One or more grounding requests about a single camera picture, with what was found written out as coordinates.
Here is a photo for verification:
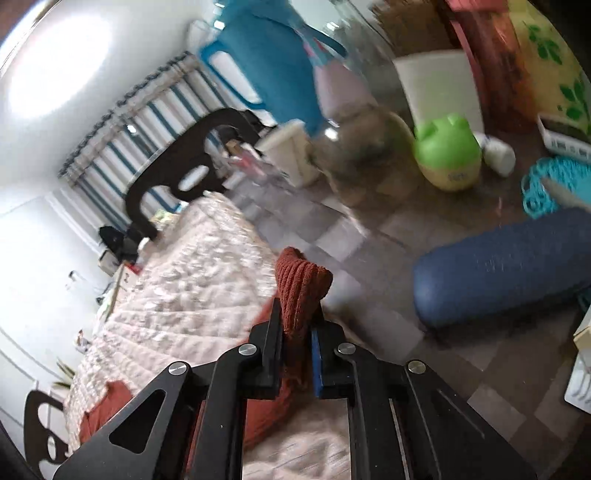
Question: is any cardboard box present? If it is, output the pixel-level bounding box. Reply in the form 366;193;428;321
99;251;139;278

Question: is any blue glasses case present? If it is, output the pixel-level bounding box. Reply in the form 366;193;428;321
412;208;591;329

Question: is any white box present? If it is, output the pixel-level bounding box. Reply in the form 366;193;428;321
392;50;485;136

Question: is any blue plastic jug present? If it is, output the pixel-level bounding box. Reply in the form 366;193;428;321
198;0;348;136

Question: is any white paper cup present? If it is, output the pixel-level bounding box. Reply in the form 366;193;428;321
256;120;320;186

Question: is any clear glass jar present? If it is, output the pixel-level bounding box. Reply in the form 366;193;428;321
318;108;417;209

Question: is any white plastic rack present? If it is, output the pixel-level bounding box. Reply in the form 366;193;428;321
563;300;591;412

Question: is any black bag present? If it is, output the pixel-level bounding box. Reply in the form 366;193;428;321
99;225;140;265

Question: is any pink white bottle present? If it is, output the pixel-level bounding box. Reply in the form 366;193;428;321
313;60;371;118

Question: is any green frog-shaped container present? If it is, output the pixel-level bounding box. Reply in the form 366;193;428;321
412;114;484;193

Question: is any teal crochet coaster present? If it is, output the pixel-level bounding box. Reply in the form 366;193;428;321
522;157;591;219

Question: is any dark wooden chair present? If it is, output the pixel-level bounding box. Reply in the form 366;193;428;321
23;390;71;468
124;108;265;241

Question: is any white plastic bottle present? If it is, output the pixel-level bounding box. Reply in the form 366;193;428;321
475;133;516;177

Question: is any red patterned container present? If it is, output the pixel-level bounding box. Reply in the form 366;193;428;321
443;0;539;136

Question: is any rust knitted sweater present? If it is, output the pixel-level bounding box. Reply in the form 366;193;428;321
78;247;334;450

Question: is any blue striped curtain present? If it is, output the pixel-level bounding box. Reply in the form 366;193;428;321
58;51;259;214

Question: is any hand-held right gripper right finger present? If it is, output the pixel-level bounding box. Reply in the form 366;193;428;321
310;307;539;480

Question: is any pink quilted blanket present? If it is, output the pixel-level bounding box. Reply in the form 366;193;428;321
62;191;356;480

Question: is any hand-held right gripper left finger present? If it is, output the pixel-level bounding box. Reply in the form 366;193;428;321
52;298;284;480

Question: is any white plastic basket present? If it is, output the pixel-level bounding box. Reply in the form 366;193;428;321
537;113;591;162

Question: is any green plant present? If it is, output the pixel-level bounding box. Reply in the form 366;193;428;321
52;361;78;389

